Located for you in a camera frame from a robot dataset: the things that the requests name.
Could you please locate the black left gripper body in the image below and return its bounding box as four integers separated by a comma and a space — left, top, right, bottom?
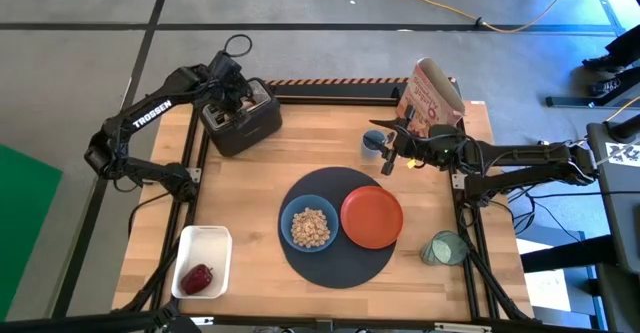
205, 50, 254, 109

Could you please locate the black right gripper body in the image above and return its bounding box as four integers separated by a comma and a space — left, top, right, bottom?
392, 122, 469, 170

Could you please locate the dark red apple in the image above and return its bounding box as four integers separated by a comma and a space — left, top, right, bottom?
179, 263, 215, 296

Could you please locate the blue plastic cup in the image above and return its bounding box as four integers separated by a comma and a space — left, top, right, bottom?
361, 129, 389, 160

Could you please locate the black toaster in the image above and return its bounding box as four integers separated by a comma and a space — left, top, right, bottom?
198, 76, 284, 158

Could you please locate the cereal box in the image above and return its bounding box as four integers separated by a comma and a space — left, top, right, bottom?
394, 56, 467, 139

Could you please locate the orange plate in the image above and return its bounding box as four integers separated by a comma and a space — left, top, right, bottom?
339, 185, 405, 251

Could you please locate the striped hazard tape strip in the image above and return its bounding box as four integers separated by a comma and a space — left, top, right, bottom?
264, 76, 456, 86

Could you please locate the cereal rings pile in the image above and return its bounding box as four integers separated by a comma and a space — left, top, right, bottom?
290, 206, 332, 249

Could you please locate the teal ribbed tumbler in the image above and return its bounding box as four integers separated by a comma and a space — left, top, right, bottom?
419, 229, 470, 267

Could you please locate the dark round placemat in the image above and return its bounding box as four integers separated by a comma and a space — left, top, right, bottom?
277, 166, 399, 290

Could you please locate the blue bowl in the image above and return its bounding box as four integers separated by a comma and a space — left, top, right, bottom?
279, 193, 340, 253

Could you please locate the white plastic bin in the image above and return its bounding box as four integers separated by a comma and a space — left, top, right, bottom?
171, 224, 234, 301

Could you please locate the black desk foot bar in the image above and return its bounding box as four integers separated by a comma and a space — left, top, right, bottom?
544, 80, 640, 109

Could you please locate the black stand beam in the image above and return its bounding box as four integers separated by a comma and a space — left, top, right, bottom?
519, 233, 616, 274

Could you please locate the person's shoe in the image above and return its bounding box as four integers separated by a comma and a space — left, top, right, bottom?
581, 52, 626, 73
588, 75, 631, 98

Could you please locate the black white fiducial tag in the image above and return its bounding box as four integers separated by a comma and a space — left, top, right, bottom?
604, 141, 640, 168

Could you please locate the grey cabinet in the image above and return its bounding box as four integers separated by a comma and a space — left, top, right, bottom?
585, 120, 640, 274

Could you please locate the person's leg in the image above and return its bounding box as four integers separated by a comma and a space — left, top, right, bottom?
604, 22, 640, 67

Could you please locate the green mat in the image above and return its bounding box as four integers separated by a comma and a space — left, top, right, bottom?
0, 142, 64, 322

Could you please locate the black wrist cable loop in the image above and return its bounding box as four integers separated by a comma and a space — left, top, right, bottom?
222, 33, 254, 59

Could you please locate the black aluminium table frame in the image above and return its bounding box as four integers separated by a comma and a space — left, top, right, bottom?
112, 80, 539, 333

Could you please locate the black cable bundle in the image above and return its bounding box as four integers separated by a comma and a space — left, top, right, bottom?
492, 187, 640, 244

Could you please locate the yellow cable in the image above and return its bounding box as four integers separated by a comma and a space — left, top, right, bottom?
397, 0, 581, 34

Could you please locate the black base cable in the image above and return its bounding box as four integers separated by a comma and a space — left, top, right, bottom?
127, 191, 174, 239

